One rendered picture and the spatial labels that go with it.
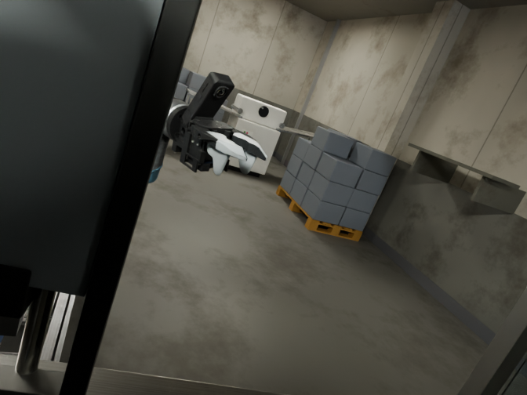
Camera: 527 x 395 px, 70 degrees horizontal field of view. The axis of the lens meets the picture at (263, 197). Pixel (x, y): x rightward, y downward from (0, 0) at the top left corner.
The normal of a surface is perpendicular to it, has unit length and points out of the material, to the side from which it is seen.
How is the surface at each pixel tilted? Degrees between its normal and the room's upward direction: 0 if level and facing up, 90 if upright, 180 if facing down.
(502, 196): 90
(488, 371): 90
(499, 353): 90
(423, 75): 90
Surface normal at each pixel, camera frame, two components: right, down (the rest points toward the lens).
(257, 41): 0.29, 0.37
